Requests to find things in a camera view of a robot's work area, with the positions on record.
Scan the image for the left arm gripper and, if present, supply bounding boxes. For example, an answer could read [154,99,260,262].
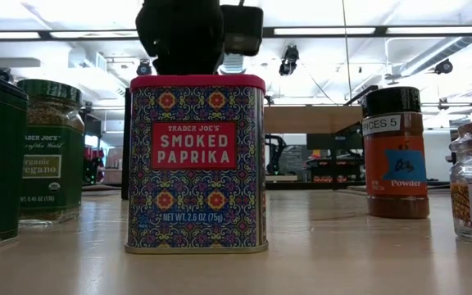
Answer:
[134,0,225,77]

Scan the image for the orange spice bottle black cap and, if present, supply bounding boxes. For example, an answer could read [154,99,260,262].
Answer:
[361,85,431,220]

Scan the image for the small wooden shelf black legs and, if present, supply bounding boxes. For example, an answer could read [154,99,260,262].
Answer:
[120,84,380,201]

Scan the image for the oregano glass jar green lid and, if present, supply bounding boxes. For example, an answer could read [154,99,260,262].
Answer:
[16,78,86,227]

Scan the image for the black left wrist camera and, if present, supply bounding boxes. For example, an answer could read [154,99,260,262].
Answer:
[219,2,265,57]

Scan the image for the smoked paprika tin red lid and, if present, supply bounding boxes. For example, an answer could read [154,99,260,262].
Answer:
[124,74,270,255]

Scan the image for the black monitor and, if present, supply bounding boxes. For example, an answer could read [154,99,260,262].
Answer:
[306,122,364,151]

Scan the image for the background wooden table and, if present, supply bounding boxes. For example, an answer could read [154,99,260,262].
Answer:
[265,175,298,184]

